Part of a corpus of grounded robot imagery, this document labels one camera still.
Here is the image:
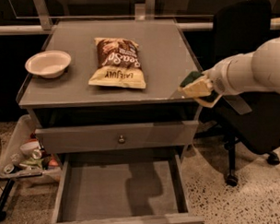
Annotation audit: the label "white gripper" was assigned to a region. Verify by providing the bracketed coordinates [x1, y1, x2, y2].
[178, 58, 236, 108]

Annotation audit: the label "green yellow sponge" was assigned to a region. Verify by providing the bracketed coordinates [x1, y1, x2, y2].
[187, 71, 216, 93]

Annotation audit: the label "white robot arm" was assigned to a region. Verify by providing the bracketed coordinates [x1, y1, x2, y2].
[179, 37, 280, 108]

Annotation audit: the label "grey top drawer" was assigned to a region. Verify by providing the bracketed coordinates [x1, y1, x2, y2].
[35, 120, 199, 154]

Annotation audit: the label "round metal drawer knob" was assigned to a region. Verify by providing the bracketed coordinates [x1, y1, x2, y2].
[118, 136, 125, 144]

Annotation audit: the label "grey drawer cabinet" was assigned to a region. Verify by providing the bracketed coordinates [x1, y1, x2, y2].
[11, 14, 216, 224]

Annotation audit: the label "open middle drawer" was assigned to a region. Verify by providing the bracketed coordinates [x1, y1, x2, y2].
[52, 150, 204, 224]

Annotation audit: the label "black office chair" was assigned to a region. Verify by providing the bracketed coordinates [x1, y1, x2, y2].
[200, 0, 280, 186]

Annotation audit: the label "brown chip bag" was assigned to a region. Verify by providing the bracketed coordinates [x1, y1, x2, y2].
[88, 38, 146, 89]

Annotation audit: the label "white paper bowl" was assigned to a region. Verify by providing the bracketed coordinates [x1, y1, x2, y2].
[25, 50, 71, 78]

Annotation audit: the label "white cup in bin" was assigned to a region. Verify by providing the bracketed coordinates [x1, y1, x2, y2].
[20, 140, 41, 156]

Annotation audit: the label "clear plastic bin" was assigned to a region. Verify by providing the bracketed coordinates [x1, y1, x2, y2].
[0, 114, 62, 185]

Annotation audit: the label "metal can in bin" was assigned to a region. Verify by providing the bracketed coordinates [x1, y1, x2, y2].
[4, 164, 15, 174]

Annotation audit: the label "metal railing bar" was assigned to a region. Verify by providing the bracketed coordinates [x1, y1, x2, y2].
[0, 18, 280, 36]

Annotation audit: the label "black stand leg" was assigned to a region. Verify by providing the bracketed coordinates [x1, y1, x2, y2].
[0, 180, 15, 221]

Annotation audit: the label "metal bracket post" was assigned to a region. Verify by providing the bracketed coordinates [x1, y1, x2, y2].
[33, 0, 53, 30]

